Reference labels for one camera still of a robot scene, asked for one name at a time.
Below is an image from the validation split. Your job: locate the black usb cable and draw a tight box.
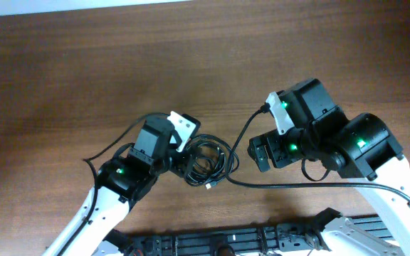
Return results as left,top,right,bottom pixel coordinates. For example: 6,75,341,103
182,134,241,190

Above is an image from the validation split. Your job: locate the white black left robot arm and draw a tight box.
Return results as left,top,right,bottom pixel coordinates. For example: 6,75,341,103
44,112,201,255

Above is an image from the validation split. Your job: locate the black left camera cable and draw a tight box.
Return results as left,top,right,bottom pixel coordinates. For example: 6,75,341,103
55,112,170,256

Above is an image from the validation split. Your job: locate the black aluminium mounting rail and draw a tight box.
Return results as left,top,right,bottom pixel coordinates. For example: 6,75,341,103
124,208,404,255

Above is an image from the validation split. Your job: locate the black right camera cable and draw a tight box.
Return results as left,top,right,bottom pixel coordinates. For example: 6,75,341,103
224,102,410,221

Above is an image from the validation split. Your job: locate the black camera cable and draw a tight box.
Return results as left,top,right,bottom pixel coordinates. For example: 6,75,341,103
55,112,170,256
224,102,410,221

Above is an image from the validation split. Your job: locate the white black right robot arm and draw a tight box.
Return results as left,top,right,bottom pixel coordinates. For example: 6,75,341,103
248,78,410,255

